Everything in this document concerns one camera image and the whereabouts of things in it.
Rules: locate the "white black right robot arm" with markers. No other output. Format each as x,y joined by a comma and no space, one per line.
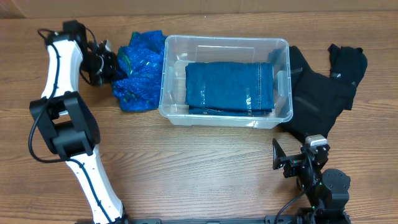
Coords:
326,190

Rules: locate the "blue sequin glitter garment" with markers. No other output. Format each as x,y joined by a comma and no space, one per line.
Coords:
142,61

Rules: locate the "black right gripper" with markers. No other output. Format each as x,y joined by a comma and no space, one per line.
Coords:
286,162

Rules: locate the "blue denim jeans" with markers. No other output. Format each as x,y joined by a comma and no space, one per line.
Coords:
229,88

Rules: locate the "clear plastic storage bin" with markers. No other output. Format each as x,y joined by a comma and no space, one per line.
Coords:
180,50

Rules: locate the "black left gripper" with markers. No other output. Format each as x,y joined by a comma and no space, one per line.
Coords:
114,75

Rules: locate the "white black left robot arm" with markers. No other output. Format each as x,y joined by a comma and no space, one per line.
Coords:
66,124

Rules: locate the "black garment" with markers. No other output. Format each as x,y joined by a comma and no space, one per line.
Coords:
318,100

